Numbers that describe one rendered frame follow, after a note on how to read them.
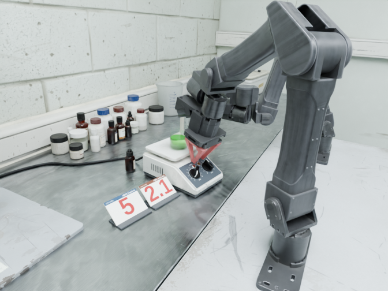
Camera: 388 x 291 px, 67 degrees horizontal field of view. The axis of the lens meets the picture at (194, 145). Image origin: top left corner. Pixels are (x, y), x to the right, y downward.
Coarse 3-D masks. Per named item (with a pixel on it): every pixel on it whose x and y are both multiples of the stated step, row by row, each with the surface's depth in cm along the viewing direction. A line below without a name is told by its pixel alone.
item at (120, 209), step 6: (126, 198) 68; (132, 198) 69; (138, 198) 70; (114, 204) 66; (120, 204) 66; (126, 204) 67; (132, 204) 68; (138, 204) 69; (144, 204) 70; (114, 210) 65; (120, 210) 66; (126, 210) 67; (132, 210) 67; (138, 210) 68; (114, 216) 64; (120, 216) 65; (126, 216) 66
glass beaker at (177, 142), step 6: (180, 120) 83; (174, 126) 83; (180, 126) 83; (186, 126) 79; (174, 132) 79; (180, 132) 79; (174, 138) 80; (180, 138) 79; (174, 144) 80; (180, 144) 80; (174, 150) 81; (180, 150) 81
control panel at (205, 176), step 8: (200, 160) 82; (208, 160) 84; (184, 168) 77; (192, 168) 79; (200, 168) 80; (216, 168) 83; (200, 176) 78; (208, 176) 79; (216, 176) 81; (200, 184) 76
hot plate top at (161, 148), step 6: (168, 138) 90; (156, 144) 85; (162, 144) 85; (168, 144) 85; (150, 150) 81; (156, 150) 81; (162, 150) 81; (168, 150) 81; (186, 150) 82; (162, 156) 79; (168, 156) 78; (174, 156) 78; (180, 156) 78
